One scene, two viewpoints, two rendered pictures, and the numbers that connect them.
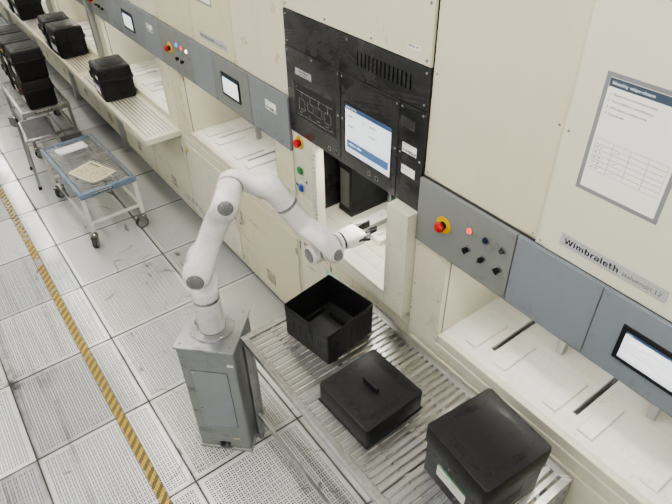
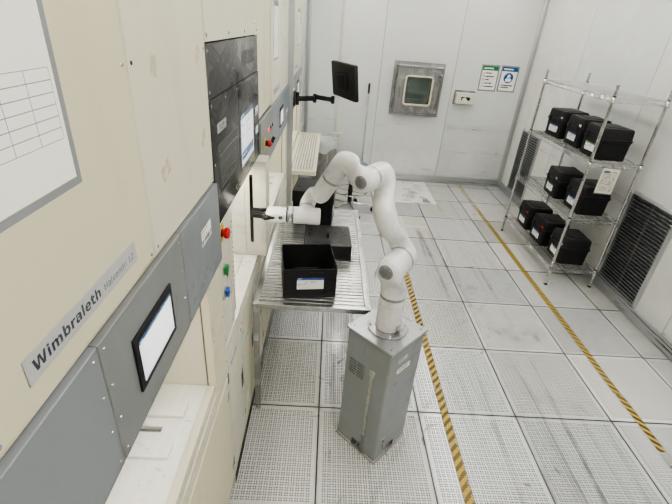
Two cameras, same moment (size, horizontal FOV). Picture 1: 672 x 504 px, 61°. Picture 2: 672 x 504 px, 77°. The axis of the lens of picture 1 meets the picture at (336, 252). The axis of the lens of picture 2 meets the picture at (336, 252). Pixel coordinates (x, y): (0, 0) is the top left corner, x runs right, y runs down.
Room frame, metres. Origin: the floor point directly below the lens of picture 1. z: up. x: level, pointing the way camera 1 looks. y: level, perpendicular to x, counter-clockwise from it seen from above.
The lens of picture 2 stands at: (3.32, 1.23, 2.03)
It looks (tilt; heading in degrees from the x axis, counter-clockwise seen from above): 29 degrees down; 213
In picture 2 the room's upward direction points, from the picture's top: 5 degrees clockwise
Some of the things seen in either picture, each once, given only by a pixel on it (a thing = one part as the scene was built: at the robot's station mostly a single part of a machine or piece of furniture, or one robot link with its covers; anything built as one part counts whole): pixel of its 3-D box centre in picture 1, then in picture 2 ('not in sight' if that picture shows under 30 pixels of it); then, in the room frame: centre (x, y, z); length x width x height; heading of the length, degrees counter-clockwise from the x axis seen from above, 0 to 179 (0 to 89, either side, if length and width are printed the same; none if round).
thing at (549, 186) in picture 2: not in sight; (563, 182); (-1.25, 0.81, 0.81); 0.30 x 0.28 x 0.26; 31
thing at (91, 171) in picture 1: (91, 171); not in sight; (3.74, 1.81, 0.47); 0.31 x 0.23 x 0.02; 57
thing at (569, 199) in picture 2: not in sight; (586, 196); (-0.97, 1.06, 0.81); 0.30 x 0.28 x 0.26; 34
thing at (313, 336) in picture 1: (329, 317); (307, 270); (1.78, 0.04, 0.85); 0.28 x 0.28 x 0.17; 44
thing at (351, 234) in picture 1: (349, 236); (277, 213); (1.91, -0.06, 1.19); 0.11 x 0.10 x 0.07; 126
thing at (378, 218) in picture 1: (381, 225); not in sight; (2.39, -0.24, 0.89); 0.22 x 0.21 x 0.04; 126
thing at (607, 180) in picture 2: not in sight; (607, 179); (-0.75, 1.17, 1.05); 0.17 x 0.03 x 0.26; 126
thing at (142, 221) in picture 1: (95, 185); not in sight; (3.90, 1.89, 0.24); 0.97 x 0.52 x 0.48; 38
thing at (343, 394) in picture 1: (370, 393); (327, 240); (1.38, -0.12, 0.83); 0.29 x 0.29 x 0.13; 38
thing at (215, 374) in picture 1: (224, 380); (378, 384); (1.82, 0.57, 0.38); 0.28 x 0.28 x 0.76; 81
